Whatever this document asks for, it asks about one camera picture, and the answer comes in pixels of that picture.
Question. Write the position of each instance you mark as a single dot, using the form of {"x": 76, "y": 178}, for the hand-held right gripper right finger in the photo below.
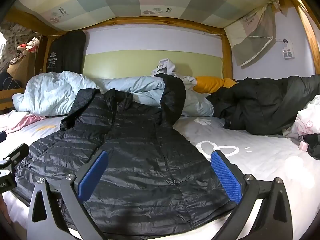
{"x": 226, "y": 177}

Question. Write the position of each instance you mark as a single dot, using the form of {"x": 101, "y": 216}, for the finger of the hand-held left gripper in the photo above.
{"x": 16, "y": 153}
{"x": 2, "y": 137}

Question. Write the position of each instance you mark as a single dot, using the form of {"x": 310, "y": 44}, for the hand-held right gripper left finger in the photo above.
{"x": 92, "y": 175}

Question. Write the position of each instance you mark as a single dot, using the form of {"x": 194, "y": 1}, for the black puffer jacket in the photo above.
{"x": 140, "y": 155}

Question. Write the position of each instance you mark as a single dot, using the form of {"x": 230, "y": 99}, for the pink cloth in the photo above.
{"x": 27, "y": 120}

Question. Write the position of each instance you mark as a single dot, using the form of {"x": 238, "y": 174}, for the light blue duvet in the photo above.
{"x": 50, "y": 92}

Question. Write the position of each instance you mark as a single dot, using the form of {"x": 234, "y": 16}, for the brown paper bag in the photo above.
{"x": 20, "y": 67}

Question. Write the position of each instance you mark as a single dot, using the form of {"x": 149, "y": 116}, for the small pink object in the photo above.
{"x": 303, "y": 146}

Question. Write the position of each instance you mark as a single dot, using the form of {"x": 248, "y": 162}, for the dark green coat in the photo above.
{"x": 262, "y": 100}

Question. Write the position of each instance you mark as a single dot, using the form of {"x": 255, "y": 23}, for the dark cloth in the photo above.
{"x": 314, "y": 147}

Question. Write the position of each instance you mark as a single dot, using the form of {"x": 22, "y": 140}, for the yellow pillow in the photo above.
{"x": 210, "y": 83}

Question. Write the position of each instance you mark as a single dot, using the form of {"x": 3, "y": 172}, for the red white plush toy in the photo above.
{"x": 30, "y": 45}

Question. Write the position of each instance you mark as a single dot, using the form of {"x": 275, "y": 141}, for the white pink garment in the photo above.
{"x": 307, "y": 122}

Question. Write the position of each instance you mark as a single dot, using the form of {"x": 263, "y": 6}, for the patterned lace net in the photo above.
{"x": 12, "y": 37}

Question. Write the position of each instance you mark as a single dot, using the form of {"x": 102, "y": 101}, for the black hanging garment bag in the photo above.
{"x": 65, "y": 52}

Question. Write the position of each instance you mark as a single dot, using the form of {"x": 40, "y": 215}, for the pale grey hoodie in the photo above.
{"x": 166, "y": 66}

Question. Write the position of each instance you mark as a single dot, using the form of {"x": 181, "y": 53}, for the plaid tied curtain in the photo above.
{"x": 255, "y": 37}

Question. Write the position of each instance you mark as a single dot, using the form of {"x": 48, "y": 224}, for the plaid canopy cloth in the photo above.
{"x": 150, "y": 0}

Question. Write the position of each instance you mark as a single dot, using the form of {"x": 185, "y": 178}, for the wooden bed frame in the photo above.
{"x": 226, "y": 55}

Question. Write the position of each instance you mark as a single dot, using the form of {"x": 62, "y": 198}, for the white wall power socket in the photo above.
{"x": 288, "y": 52}

